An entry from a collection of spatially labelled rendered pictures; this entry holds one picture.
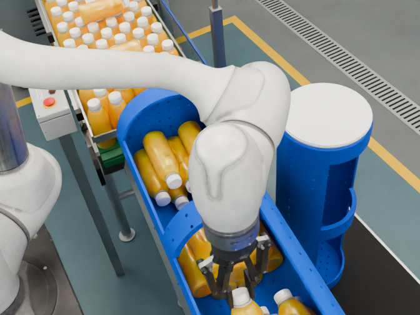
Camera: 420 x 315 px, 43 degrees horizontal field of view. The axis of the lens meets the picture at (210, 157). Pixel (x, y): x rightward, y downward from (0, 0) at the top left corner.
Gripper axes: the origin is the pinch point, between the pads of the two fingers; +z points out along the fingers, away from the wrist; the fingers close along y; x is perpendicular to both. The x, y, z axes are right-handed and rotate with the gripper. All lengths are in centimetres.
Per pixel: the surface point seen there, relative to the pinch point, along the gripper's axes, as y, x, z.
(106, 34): 2, 118, 17
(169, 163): 0.7, 45.8, 11.2
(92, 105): -12, 84, 16
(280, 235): 13.9, 9.3, 3.8
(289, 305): 9.9, -1.9, 12.2
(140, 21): 15, 119, 17
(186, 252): -4.5, 21.8, 16.1
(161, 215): -5.7, 39.6, 23.0
